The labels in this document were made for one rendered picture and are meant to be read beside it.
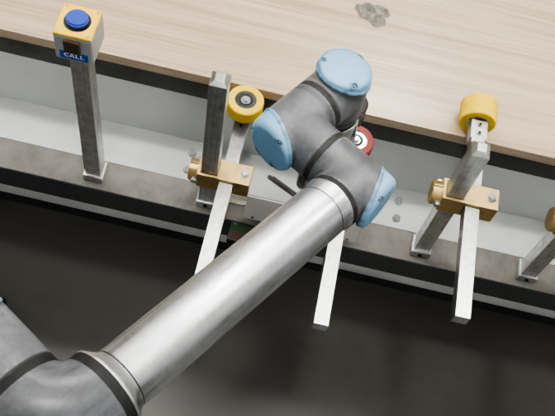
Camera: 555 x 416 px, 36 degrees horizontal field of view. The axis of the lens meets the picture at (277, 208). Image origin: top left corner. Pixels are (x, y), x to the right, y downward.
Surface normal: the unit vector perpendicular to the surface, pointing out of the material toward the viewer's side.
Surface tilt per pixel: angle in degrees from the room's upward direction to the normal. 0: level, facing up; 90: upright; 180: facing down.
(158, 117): 90
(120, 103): 90
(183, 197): 0
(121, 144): 0
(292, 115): 3
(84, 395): 12
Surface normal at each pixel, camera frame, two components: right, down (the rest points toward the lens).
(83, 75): -0.19, 0.85
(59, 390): 0.22, -0.59
